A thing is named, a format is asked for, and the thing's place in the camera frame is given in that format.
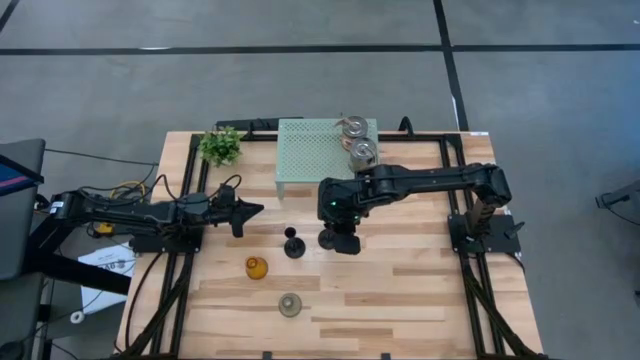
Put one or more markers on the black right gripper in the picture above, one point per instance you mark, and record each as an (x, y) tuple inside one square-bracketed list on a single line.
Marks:
[(342, 200)]

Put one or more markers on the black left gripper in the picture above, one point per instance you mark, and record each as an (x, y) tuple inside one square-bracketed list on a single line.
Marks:
[(217, 210)]

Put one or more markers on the black metal candlestick holder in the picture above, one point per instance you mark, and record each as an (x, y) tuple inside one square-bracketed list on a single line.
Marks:
[(326, 241), (295, 247)]

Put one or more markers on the amber ribbed glass candle holder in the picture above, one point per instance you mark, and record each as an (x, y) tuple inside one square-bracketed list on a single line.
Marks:
[(256, 268)]

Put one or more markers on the clear ribbed glass candle holder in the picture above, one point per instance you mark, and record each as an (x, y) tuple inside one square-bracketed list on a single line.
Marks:
[(290, 305)]

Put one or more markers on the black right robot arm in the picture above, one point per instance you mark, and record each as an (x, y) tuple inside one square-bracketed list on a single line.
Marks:
[(430, 182)]

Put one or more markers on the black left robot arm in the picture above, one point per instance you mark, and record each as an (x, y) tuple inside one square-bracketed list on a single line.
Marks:
[(125, 215)]

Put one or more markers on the small potted green plant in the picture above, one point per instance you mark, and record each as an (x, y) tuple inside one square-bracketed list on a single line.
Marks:
[(220, 146)]

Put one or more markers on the green perforated metal shelf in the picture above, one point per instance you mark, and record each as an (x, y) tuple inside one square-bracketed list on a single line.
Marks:
[(305, 150)]

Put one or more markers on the black power strip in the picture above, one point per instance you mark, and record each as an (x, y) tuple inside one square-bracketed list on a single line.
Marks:
[(250, 124)]

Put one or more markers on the yellow clamp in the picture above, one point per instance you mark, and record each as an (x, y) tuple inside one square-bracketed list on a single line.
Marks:
[(105, 229)]

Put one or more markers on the white printed paper sheet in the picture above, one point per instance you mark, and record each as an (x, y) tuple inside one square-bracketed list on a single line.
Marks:
[(107, 260)]

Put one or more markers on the black stand leg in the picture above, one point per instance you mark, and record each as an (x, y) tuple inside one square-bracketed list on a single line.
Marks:
[(80, 272)]

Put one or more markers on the white tape roll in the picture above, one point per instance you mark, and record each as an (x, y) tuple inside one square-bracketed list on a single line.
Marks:
[(77, 317)]

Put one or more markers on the dark monitor screen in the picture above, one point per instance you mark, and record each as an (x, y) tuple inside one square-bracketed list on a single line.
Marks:
[(15, 175)]

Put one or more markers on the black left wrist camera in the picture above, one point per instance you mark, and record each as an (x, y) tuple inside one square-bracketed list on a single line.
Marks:
[(227, 192)]

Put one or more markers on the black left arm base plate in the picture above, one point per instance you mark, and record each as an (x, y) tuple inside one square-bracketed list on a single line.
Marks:
[(150, 245)]

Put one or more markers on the black aluminium table frame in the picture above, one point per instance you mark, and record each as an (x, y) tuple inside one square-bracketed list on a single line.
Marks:
[(420, 137)]

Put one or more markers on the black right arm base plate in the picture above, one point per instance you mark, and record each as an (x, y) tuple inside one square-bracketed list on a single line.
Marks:
[(505, 242)]

